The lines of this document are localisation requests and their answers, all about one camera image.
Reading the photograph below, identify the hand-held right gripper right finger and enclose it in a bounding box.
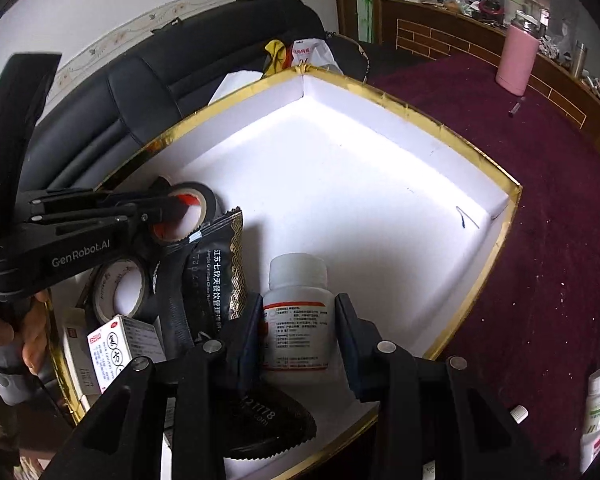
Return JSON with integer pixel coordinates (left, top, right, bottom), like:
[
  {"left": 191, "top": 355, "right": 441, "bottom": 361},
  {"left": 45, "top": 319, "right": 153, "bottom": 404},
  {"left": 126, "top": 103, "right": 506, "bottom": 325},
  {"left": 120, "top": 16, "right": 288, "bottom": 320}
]
[{"left": 336, "top": 294, "right": 561, "bottom": 480}]

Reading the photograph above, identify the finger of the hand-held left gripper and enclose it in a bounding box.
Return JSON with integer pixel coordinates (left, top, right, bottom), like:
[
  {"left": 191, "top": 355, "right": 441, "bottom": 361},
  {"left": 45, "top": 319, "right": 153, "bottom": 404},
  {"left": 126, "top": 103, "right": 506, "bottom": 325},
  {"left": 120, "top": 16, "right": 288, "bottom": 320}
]
[
  {"left": 27, "top": 187, "right": 188, "bottom": 249},
  {"left": 146, "top": 176, "right": 177, "bottom": 199}
]

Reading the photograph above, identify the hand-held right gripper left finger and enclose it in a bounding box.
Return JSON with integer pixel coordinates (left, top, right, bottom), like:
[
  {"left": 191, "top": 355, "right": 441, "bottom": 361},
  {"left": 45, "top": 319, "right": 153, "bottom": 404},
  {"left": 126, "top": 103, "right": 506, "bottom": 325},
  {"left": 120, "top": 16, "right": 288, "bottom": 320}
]
[{"left": 55, "top": 294, "right": 264, "bottom": 480}]

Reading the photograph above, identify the black tape roll red core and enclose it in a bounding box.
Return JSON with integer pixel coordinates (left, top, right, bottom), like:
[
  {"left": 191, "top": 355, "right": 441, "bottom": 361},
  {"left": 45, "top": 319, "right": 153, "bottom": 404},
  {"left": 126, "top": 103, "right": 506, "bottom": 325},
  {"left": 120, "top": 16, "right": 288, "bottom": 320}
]
[{"left": 151, "top": 181, "right": 222, "bottom": 247}]

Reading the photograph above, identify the white bottle red label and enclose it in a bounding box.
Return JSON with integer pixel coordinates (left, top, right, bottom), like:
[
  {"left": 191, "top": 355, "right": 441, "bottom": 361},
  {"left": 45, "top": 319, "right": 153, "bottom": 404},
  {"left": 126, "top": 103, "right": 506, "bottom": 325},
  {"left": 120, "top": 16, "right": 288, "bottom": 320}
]
[{"left": 261, "top": 253, "right": 337, "bottom": 387}]

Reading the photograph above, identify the black foil pouch gold pattern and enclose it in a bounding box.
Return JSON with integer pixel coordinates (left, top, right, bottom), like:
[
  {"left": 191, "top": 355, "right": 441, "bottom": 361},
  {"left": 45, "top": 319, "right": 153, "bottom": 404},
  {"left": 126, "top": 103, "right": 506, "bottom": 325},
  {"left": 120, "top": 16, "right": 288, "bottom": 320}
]
[{"left": 182, "top": 209, "right": 246, "bottom": 343}]

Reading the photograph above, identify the black tape roll white core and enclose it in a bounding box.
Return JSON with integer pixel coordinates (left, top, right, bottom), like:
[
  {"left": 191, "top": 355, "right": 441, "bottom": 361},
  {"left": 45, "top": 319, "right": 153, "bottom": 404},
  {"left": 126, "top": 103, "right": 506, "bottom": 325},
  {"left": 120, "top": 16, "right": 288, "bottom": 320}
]
[{"left": 89, "top": 256, "right": 154, "bottom": 327}]

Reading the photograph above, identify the white carton red print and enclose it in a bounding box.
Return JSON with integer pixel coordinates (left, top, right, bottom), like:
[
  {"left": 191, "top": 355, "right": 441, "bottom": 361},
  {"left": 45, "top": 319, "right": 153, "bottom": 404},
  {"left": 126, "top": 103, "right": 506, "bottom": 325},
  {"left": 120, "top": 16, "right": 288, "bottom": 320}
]
[{"left": 86, "top": 314, "right": 167, "bottom": 397}]

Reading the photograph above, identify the gold-rimmed white box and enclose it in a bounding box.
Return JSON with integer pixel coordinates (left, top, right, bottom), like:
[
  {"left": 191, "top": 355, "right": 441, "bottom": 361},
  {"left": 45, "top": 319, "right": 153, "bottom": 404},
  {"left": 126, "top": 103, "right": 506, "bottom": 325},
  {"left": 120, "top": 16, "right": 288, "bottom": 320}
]
[{"left": 47, "top": 65, "right": 523, "bottom": 480}]

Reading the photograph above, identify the person's left hand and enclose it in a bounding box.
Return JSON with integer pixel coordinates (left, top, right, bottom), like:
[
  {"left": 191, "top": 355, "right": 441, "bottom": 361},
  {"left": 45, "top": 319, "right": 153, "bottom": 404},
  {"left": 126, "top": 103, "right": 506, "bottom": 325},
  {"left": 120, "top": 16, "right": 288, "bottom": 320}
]
[{"left": 0, "top": 290, "right": 52, "bottom": 376}]

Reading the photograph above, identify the black leather sofa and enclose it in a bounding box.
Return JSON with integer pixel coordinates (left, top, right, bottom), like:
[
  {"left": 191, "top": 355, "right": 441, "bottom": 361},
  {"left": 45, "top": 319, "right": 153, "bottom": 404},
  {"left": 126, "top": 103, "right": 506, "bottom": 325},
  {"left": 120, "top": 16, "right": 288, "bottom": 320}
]
[{"left": 27, "top": 0, "right": 331, "bottom": 206}]

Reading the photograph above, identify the white cardboard sheet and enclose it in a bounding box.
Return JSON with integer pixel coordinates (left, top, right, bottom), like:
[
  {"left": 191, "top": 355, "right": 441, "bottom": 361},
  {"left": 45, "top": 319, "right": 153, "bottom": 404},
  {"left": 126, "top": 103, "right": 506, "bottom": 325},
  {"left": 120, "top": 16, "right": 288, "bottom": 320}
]
[{"left": 207, "top": 70, "right": 266, "bottom": 107}]

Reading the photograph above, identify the white flat box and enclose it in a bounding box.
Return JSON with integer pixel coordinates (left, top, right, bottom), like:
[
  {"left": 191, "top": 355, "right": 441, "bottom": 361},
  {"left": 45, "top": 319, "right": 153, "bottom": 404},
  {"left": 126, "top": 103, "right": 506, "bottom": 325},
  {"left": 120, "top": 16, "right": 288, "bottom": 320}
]
[{"left": 61, "top": 309, "right": 101, "bottom": 401}]

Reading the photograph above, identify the yellow snack bag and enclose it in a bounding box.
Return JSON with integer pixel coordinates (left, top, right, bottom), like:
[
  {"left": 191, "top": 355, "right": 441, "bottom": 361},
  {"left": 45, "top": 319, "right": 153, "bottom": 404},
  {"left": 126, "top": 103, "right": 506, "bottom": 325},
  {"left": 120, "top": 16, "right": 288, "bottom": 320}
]
[{"left": 264, "top": 39, "right": 294, "bottom": 79}]

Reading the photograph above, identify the red and white snack bag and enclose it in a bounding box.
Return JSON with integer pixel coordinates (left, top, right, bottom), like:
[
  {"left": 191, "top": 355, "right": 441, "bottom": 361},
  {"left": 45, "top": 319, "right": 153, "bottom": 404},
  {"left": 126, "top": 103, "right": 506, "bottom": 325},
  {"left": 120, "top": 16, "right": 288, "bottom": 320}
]
[{"left": 290, "top": 37, "right": 342, "bottom": 75}]

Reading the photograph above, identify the black cushion gold trim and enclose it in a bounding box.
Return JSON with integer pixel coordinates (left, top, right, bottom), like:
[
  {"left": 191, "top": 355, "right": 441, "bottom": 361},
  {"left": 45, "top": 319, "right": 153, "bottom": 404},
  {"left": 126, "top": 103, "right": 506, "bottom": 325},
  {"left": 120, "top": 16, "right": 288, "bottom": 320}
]
[{"left": 324, "top": 33, "right": 370, "bottom": 84}]

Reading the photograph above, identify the maroon velvet tablecloth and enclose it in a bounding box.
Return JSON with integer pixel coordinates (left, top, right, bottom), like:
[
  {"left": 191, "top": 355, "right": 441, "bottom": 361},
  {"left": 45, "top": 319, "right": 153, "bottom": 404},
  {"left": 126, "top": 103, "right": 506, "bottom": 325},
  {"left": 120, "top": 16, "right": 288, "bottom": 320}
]
[{"left": 325, "top": 42, "right": 600, "bottom": 480}]

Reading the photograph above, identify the white bottle green label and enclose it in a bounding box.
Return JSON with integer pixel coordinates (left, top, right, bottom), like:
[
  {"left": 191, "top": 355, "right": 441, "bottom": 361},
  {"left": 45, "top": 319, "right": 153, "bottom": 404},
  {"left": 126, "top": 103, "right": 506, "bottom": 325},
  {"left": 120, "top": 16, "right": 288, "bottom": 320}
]
[{"left": 579, "top": 365, "right": 600, "bottom": 472}]

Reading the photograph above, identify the bamboo painted panel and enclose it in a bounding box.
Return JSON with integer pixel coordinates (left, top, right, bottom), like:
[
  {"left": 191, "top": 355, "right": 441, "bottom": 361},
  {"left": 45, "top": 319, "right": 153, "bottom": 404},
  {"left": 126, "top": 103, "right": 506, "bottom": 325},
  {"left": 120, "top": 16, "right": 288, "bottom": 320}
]
[{"left": 352, "top": 0, "right": 377, "bottom": 42}]

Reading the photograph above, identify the wooden counter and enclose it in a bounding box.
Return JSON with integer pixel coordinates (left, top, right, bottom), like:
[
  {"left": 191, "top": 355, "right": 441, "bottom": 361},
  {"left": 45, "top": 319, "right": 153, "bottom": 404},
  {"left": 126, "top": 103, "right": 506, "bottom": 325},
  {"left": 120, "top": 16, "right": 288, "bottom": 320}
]
[{"left": 379, "top": 0, "right": 600, "bottom": 135}]

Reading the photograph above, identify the pink thermos bottle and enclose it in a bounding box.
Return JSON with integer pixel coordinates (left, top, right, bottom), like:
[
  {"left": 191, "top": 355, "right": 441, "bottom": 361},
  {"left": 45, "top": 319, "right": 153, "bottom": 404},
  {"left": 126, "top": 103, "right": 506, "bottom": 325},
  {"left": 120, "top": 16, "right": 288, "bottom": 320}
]
[{"left": 496, "top": 22, "right": 540, "bottom": 97}]

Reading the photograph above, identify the steel thermos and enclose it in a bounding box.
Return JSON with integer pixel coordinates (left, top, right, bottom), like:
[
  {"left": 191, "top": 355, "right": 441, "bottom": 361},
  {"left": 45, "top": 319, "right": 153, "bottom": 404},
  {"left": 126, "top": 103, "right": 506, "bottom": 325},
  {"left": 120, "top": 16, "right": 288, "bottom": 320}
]
[{"left": 572, "top": 40, "right": 589, "bottom": 76}]

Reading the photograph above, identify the white tumbler green lid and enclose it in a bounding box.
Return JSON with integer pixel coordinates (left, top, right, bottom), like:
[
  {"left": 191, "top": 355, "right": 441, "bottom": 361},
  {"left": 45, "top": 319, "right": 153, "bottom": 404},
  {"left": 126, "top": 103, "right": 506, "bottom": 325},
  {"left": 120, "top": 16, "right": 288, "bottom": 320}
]
[{"left": 504, "top": 0, "right": 532, "bottom": 27}]

